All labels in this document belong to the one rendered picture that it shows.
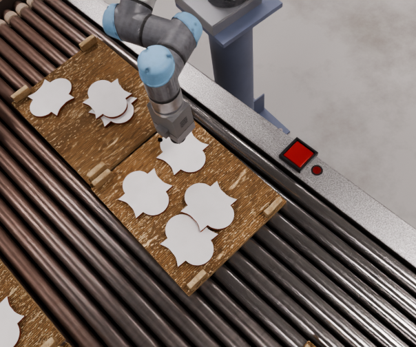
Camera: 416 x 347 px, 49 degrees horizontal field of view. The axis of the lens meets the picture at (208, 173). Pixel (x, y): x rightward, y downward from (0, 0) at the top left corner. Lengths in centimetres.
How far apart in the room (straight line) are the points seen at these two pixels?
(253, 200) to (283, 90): 139
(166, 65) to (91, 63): 63
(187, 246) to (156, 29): 53
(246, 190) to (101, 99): 52
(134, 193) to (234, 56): 77
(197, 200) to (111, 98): 43
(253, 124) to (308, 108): 116
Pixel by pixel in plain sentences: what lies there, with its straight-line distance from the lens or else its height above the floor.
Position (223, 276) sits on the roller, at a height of 92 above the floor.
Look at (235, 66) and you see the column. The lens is 185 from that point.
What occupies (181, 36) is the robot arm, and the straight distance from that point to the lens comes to 102.
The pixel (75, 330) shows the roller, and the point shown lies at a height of 92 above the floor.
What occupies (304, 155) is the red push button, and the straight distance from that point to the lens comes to 129.
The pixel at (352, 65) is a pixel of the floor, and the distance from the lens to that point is 269.
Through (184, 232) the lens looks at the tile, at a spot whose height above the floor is 95.
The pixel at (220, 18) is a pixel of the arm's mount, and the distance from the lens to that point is 160.
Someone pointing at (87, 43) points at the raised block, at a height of 96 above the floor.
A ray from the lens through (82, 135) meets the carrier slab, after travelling 141.
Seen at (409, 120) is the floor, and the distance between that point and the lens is 255.
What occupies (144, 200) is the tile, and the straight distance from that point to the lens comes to 125.
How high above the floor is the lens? 207
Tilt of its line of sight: 64 degrees down
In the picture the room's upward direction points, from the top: 13 degrees counter-clockwise
